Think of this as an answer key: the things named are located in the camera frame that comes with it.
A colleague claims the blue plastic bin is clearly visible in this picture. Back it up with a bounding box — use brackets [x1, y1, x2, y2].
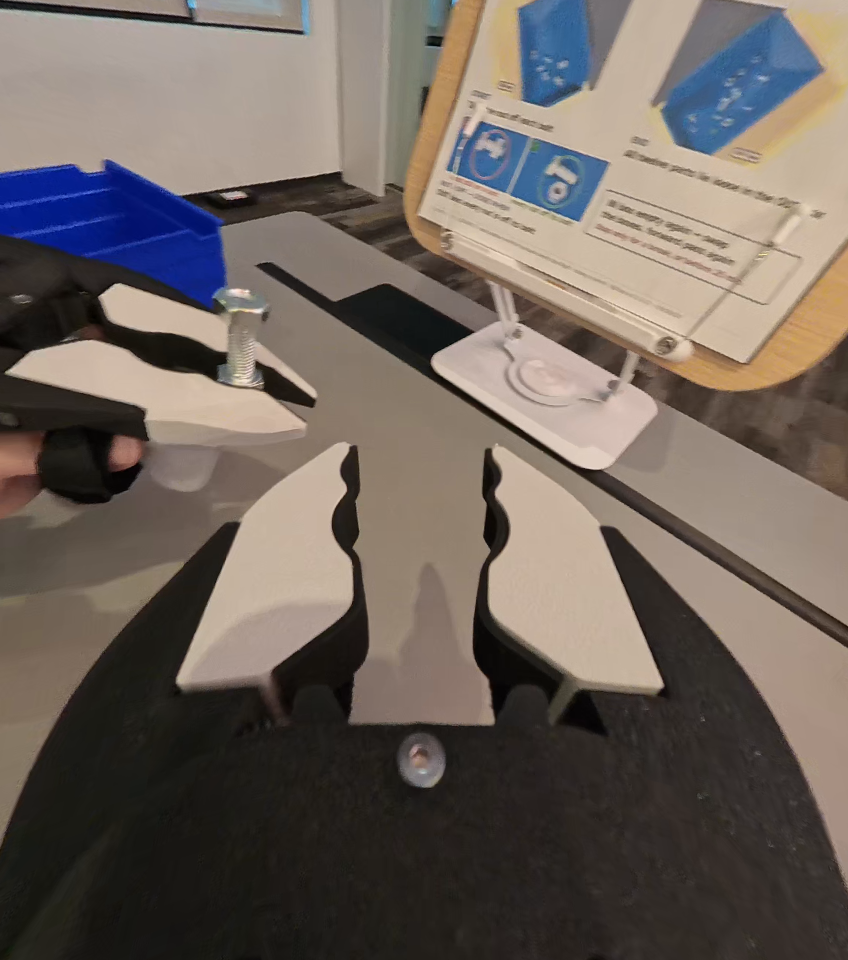
[0, 159, 226, 309]

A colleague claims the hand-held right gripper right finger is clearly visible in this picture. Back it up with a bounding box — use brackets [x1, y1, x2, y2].
[472, 444, 667, 727]

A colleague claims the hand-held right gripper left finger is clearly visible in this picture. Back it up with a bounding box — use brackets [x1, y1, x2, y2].
[175, 441, 371, 727]

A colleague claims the printed instruction sheet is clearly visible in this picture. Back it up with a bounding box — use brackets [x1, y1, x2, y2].
[416, 0, 848, 365]

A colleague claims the white book stand base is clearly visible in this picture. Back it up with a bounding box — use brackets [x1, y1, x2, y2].
[430, 281, 659, 471]

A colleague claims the instruction sheet on wooden stand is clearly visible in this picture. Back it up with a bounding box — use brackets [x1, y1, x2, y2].
[403, 0, 848, 393]

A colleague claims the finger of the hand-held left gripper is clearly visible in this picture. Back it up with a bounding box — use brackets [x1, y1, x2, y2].
[97, 283, 318, 410]
[5, 339, 309, 494]

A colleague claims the large steel hex bolt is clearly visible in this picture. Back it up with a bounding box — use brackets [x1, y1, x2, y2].
[212, 287, 273, 387]

